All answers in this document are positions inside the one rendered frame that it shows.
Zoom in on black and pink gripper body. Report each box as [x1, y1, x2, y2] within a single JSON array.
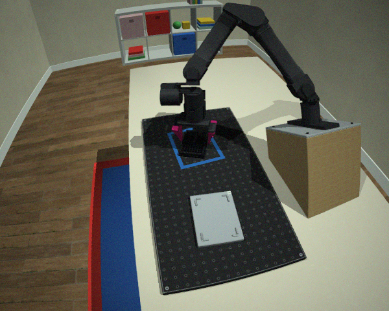
[[173, 105, 216, 133]]

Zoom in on blue tape outline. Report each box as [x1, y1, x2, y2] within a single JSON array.
[[167, 128, 225, 169]]

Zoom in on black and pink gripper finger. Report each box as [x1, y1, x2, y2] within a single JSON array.
[[208, 132, 215, 144], [172, 125, 183, 142]]

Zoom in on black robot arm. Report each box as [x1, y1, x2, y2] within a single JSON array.
[[159, 3, 339, 130]]

